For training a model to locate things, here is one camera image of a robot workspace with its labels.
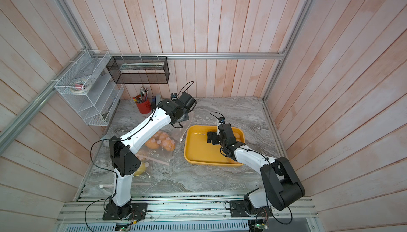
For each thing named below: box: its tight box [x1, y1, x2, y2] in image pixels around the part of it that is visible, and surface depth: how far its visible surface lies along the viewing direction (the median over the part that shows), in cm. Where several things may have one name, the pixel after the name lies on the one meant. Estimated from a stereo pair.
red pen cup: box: [136, 99, 152, 115], surface depth 111 cm
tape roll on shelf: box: [69, 79, 92, 94], surface depth 75 cm
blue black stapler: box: [151, 95, 157, 112], surface depth 113 cm
